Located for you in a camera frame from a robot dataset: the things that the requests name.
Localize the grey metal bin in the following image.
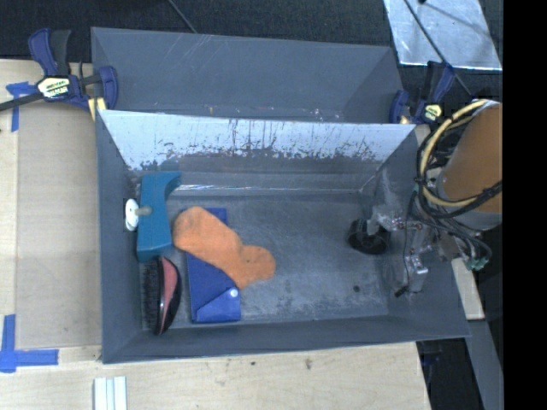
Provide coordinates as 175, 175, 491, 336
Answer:
89, 26, 472, 365

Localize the orange cloth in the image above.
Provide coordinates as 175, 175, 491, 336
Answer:
171, 205, 277, 291

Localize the blue flat pouch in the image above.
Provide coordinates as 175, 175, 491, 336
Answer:
178, 207, 243, 325

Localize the black and red brush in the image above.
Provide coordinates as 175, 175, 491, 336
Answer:
140, 255, 184, 337

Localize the teal block with white knob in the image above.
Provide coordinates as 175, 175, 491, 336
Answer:
124, 170, 183, 264

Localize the pale wood board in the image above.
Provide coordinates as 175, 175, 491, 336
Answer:
15, 100, 104, 352

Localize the black cylinder on white bracket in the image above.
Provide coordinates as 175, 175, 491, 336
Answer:
346, 206, 392, 256

